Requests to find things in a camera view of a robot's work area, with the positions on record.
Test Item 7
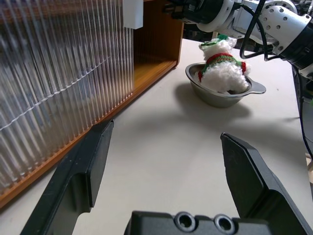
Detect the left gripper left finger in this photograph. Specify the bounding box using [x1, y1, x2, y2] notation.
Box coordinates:
[21, 119, 114, 235]

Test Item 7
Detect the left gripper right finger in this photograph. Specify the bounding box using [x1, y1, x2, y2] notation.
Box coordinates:
[220, 132, 313, 235]

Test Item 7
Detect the white plush toy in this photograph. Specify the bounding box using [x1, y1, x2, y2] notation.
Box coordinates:
[198, 34, 252, 95]

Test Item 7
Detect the wooden cabinet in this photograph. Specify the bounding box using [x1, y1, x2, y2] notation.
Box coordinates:
[0, 0, 184, 210]

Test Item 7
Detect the metal bowl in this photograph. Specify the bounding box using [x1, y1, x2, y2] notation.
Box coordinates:
[185, 62, 267, 108]

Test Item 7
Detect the ribbed translucent sliding door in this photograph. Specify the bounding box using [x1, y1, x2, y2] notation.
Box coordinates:
[0, 0, 135, 194]

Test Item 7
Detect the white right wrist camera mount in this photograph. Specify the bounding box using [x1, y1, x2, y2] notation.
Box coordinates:
[197, 0, 245, 34]

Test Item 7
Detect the white door handle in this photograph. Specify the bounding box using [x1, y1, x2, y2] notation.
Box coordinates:
[123, 0, 144, 29]

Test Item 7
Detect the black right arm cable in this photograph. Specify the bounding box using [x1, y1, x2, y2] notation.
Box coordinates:
[239, 0, 313, 160]

